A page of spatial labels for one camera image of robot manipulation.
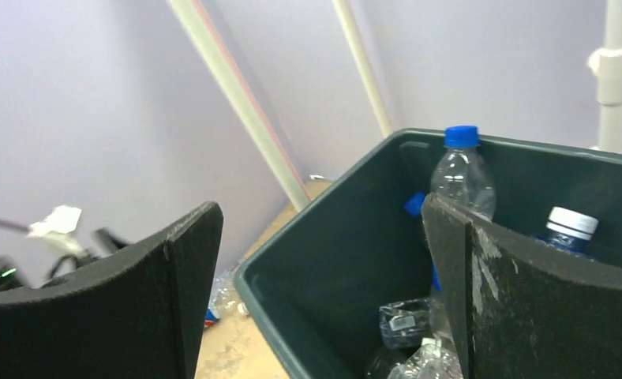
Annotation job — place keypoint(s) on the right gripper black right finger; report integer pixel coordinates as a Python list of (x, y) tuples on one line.
[(518, 307)]

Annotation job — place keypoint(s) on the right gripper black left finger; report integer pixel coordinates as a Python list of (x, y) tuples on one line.
[(135, 314)]

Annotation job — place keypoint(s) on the water bottle blue label cap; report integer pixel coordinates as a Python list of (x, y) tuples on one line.
[(569, 230)]

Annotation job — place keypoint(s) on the large pepsi bottle blue label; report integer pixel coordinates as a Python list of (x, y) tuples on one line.
[(462, 176)]

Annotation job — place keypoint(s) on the clear crushed bottle blue label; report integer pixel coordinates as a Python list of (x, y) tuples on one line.
[(224, 301)]

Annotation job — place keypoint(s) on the clear pocari sweat bottle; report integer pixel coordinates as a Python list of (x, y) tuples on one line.
[(417, 342)]

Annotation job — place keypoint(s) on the small pepsi bottle blue cap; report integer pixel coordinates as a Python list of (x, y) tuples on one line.
[(413, 206)]

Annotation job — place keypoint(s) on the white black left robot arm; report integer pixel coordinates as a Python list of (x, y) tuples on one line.
[(12, 277)]

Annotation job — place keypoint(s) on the dark green trash bin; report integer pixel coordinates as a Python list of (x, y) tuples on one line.
[(314, 289)]

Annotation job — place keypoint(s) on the white pvc pipe frame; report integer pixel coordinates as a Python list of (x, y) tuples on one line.
[(515, 69)]

